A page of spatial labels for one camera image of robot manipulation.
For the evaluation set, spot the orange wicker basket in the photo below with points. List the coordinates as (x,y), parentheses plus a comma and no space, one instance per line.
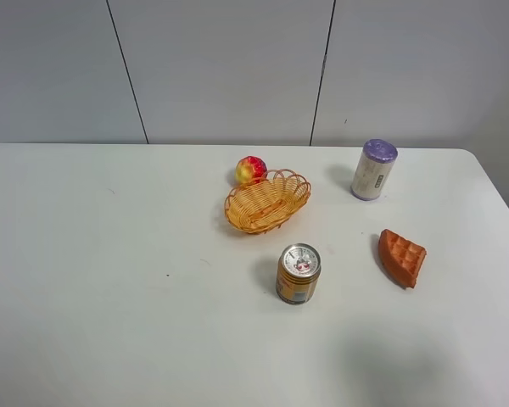
(267,202)

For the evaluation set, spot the brown waffle slice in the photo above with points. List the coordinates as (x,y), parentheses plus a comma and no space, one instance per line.
(401,259)

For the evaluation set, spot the red yellow toy apple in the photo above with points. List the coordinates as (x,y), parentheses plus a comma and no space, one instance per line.
(250,169)

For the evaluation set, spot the gold drink can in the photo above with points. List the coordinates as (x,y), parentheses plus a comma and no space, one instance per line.
(298,270)

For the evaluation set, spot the purple white cylinder roll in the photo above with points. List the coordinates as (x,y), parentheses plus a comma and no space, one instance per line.
(375,163)

